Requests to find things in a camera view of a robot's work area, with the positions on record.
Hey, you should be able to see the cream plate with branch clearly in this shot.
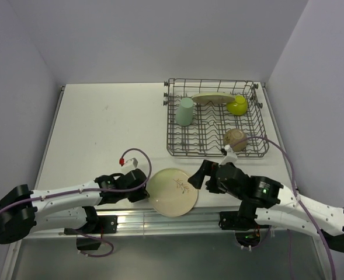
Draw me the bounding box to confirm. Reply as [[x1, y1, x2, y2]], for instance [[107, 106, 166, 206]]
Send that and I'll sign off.
[[146, 168, 198, 217], [191, 92, 235, 104]]

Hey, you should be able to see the black bowl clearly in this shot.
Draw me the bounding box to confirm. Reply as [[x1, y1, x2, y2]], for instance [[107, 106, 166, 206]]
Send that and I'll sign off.
[[223, 128, 247, 152]]

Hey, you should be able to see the pale green plastic cup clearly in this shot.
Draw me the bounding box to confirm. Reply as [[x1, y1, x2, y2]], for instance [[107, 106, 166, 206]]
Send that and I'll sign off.
[[175, 97, 194, 126]]

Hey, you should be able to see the lime green bowl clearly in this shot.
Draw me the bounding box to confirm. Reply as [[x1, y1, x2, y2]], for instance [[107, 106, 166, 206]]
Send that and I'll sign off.
[[226, 95, 248, 116]]

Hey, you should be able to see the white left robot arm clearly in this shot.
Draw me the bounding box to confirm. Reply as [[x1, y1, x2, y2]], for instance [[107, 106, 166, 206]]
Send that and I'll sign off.
[[0, 169, 149, 244]]

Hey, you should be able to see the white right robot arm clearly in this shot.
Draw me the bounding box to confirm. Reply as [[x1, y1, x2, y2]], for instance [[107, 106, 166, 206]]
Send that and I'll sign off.
[[188, 160, 344, 253]]

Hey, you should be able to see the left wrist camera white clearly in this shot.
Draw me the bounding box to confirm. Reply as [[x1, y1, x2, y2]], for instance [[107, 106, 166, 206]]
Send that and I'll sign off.
[[122, 158, 138, 170]]

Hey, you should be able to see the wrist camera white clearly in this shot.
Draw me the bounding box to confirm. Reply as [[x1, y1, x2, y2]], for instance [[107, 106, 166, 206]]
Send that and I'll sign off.
[[122, 158, 138, 170], [220, 145, 238, 165]]

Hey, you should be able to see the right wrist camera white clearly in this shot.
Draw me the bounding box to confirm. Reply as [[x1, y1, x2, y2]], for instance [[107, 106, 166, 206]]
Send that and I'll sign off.
[[220, 145, 238, 165]]

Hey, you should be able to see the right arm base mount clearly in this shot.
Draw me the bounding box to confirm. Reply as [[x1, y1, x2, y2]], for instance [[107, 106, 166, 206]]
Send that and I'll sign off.
[[218, 211, 270, 250]]

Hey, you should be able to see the grey wire dish rack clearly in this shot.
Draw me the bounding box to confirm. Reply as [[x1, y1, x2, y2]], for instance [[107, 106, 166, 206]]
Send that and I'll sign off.
[[164, 78, 269, 158]]

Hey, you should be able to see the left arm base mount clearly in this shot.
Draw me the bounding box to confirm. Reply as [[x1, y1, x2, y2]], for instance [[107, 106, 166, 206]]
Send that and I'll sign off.
[[64, 215, 118, 257]]

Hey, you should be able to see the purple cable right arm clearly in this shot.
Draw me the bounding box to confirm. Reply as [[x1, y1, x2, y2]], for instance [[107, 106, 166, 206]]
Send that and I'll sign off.
[[231, 136, 336, 280]]

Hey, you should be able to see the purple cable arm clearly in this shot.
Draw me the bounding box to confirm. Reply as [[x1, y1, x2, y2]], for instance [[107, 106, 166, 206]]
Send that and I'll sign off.
[[231, 136, 336, 280], [0, 148, 152, 257]]

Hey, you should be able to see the aluminium rail frame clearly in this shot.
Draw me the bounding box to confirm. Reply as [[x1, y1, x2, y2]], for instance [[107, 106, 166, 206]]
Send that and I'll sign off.
[[22, 208, 295, 240]]

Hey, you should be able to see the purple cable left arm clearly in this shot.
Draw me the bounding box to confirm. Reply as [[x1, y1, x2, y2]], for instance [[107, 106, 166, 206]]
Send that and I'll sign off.
[[0, 148, 152, 257]]

